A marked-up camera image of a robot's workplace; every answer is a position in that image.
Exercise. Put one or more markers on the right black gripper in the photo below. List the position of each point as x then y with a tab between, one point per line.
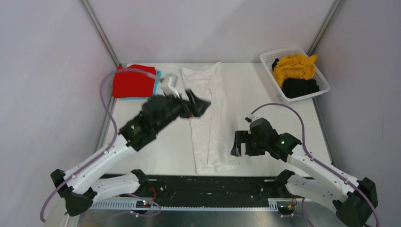
242	136

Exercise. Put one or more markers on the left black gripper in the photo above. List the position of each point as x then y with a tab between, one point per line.
200	105

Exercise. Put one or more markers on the white t shirt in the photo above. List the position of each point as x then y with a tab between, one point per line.
212	134

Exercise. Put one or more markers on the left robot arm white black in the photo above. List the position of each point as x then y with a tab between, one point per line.
83	185

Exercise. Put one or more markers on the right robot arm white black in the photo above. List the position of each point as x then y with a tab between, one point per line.
351	199

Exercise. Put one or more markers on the folded cyan t shirt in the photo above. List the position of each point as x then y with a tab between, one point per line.
159	75

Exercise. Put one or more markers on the folded red t shirt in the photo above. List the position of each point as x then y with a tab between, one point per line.
132	84

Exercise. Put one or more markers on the crumpled black t shirt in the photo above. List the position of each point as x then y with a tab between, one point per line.
298	87

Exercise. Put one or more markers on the right small electronics board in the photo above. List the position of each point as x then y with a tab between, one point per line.
286	210

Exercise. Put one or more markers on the small electronics board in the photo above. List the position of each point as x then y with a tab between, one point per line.
286	210
142	204

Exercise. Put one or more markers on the white plastic laundry basket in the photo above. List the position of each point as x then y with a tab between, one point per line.
268	58

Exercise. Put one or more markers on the crumpled yellow t shirt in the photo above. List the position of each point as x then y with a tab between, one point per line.
295	66

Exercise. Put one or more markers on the left small electronics board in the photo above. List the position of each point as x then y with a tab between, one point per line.
142	204

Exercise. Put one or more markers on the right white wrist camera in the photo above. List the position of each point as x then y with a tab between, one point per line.
251	118

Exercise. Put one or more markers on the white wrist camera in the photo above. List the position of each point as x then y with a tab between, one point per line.
168	85
251	118

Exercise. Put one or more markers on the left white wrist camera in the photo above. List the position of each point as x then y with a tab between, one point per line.
168	85

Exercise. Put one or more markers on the grey slotted cable duct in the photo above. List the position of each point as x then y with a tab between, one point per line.
130	205

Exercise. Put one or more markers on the left aluminium frame post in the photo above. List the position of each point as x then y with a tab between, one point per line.
99	30

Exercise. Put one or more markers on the aluminium frame post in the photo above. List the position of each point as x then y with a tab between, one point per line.
99	30
328	20

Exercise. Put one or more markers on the right aluminium frame post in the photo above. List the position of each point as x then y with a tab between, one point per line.
328	20

